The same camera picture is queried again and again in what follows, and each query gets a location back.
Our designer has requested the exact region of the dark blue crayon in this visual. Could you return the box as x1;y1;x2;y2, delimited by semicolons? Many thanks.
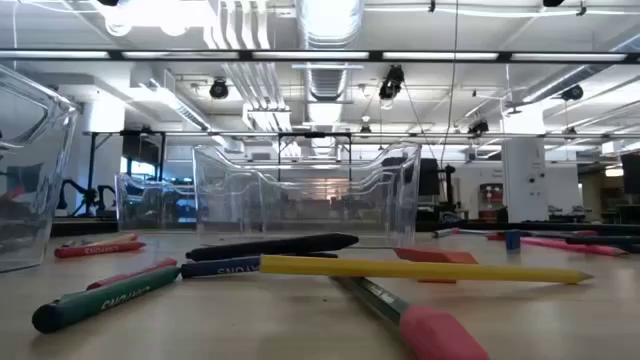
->
179;251;340;280

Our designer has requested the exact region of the black aluminium table frame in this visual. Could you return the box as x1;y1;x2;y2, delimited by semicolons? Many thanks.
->
49;215;640;237

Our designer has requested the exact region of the clear plastic bin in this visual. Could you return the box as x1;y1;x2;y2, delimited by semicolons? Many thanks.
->
0;63;81;274
191;140;423;248
249;162;404;236
114;171;197;233

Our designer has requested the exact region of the black monitor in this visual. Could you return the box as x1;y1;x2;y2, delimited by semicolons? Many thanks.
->
621;152;640;197
418;157;442;198

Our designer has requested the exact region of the green pencil pink eraser cap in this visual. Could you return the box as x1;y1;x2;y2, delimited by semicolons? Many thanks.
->
329;275;491;360

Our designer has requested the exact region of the black overhead light bar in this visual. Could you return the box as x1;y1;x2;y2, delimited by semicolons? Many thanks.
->
0;47;640;65

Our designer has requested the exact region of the pale crayon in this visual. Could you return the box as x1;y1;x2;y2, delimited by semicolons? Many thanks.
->
61;232;140;248

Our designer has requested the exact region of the yellow pencil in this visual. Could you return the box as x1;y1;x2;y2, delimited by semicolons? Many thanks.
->
258;254;596;286

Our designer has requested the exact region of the red white cabinet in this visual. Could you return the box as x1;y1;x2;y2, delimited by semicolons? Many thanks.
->
478;181;504;222

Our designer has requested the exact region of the silver ventilation duct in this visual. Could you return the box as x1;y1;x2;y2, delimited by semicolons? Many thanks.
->
293;0;367;102

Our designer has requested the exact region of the white building pillar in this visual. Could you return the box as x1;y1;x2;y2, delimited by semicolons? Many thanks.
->
500;105;550;224

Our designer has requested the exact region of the green crayon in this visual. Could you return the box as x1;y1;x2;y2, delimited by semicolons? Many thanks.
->
31;265;182;335

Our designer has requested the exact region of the dark pen with red end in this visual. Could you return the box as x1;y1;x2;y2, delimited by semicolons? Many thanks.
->
519;228;600;239

